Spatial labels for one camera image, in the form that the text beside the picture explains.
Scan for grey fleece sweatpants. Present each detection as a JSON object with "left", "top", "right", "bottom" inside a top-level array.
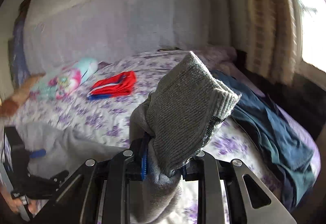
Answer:
[{"left": 17, "top": 52, "right": 240, "bottom": 223}]

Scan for brown orange folded blanket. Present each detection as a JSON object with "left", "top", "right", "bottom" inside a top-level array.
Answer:
[{"left": 1, "top": 73, "right": 46, "bottom": 118}]

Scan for dark blue clothes pile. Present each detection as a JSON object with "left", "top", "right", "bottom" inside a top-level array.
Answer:
[{"left": 211, "top": 70, "right": 315, "bottom": 211}]

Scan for folded turquoise floral quilt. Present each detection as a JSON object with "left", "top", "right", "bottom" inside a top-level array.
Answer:
[{"left": 30, "top": 58, "right": 98, "bottom": 100}]

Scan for purple floral bedspread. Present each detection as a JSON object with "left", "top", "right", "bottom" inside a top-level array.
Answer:
[{"left": 10, "top": 46, "right": 322, "bottom": 224}]

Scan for blue patterned pillow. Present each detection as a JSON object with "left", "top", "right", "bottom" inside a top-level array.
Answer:
[{"left": 10, "top": 13, "right": 30, "bottom": 88}]

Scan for folded red blue shorts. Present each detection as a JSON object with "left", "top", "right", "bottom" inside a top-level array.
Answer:
[{"left": 86, "top": 71, "right": 137, "bottom": 100}]

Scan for beige striped curtain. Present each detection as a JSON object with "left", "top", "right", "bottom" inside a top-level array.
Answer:
[{"left": 246, "top": 0, "right": 302, "bottom": 85}]

